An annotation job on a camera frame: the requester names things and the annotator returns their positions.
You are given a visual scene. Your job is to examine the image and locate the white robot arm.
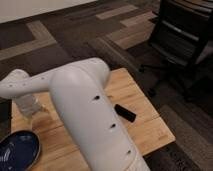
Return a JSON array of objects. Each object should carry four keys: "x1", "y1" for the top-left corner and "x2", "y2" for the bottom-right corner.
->
[{"x1": 0, "y1": 58, "x2": 150, "y2": 171}]

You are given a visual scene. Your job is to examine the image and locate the dark blue ceramic bowl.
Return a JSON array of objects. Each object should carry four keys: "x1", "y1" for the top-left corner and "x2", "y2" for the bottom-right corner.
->
[{"x1": 0, "y1": 130, "x2": 41, "y2": 171}]

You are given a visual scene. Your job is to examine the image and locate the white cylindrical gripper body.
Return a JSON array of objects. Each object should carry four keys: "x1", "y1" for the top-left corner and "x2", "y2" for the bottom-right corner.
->
[{"x1": 13, "y1": 94, "x2": 44, "y2": 117}]

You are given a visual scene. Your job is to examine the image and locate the black rectangular device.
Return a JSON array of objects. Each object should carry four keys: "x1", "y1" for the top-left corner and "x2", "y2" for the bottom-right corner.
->
[{"x1": 114, "y1": 104, "x2": 136, "y2": 122}]

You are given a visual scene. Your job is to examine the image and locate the black office chair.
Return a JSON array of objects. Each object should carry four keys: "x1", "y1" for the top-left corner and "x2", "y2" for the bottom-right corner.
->
[{"x1": 140, "y1": 0, "x2": 213, "y2": 101}]

